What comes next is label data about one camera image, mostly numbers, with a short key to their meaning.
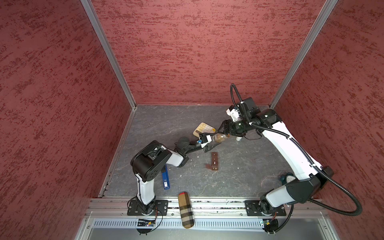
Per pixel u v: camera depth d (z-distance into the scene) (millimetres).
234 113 678
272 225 698
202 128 1043
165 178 812
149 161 513
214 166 878
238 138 995
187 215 695
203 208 757
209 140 675
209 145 743
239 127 608
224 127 644
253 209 740
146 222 715
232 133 645
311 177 401
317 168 406
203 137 687
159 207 743
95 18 745
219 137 735
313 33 798
